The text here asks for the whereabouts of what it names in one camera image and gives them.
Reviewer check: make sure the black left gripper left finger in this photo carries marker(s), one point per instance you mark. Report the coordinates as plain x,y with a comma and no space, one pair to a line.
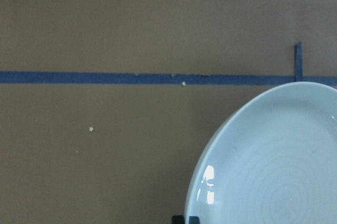
177,219

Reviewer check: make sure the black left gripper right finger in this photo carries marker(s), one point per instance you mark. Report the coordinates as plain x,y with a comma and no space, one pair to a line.
194,220

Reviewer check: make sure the light blue plate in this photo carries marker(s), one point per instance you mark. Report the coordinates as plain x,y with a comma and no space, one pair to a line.
272,161

